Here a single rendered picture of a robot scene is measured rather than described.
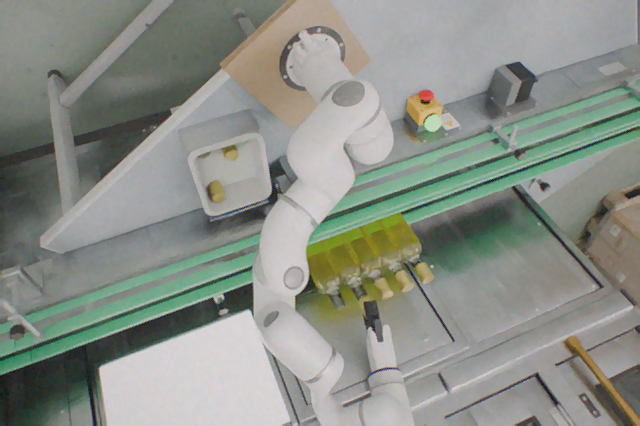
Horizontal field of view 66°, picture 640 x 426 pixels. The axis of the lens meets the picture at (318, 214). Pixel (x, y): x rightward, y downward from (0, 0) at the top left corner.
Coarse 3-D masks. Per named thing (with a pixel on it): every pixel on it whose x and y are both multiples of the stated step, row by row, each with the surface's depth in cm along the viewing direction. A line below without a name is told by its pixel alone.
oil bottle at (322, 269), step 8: (312, 248) 128; (320, 248) 128; (312, 256) 126; (320, 256) 126; (328, 256) 126; (312, 264) 125; (320, 264) 125; (328, 264) 125; (312, 272) 125; (320, 272) 123; (328, 272) 123; (336, 272) 123; (320, 280) 122; (328, 280) 122; (336, 280) 122; (320, 288) 123; (328, 288) 122
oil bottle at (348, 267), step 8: (328, 240) 128; (336, 240) 128; (344, 240) 128; (328, 248) 127; (336, 248) 127; (344, 248) 127; (336, 256) 125; (344, 256) 125; (352, 256) 125; (336, 264) 124; (344, 264) 124; (352, 264) 124; (344, 272) 123; (352, 272) 123; (360, 272) 124; (344, 280) 123
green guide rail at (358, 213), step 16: (624, 112) 151; (576, 128) 147; (592, 128) 146; (608, 128) 146; (544, 144) 143; (560, 144) 143; (496, 160) 140; (512, 160) 140; (528, 160) 140; (448, 176) 137; (464, 176) 136; (480, 176) 136; (400, 192) 134; (416, 192) 133; (432, 192) 133; (352, 208) 131; (368, 208) 131; (384, 208) 130; (320, 224) 128; (336, 224) 128; (352, 224) 128
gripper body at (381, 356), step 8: (368, 328) 111; (384, 328) 111; (368, 336) 111; (384, 336) 109; (368, 344) 112; (376, 344) 108; (384, 344) 108; (368, 352) 113; (376, 352) 107; (384, 352) 107; (392, 352) 107; (376, 360) 107; (384, 360) 106; (392, 360) 106; (376, 368) 106; (384, 368) 106; (392, 368) 106; (368, 376) 108
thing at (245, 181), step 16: (224, 144) 108; (240, 144) 120; (256, 144) 115; (192, 160) 108; (208, 160) 119; (224, 160) 121; (240, 160) 124; (256, 160) 123; (208, 176) 123; (224, 176) 125; (240, 176) 128; (256, 176) 129; (208, 192) 127; (240, 192) 127; (256, 192) 127; (208, 208) 121; (224, 208) 124
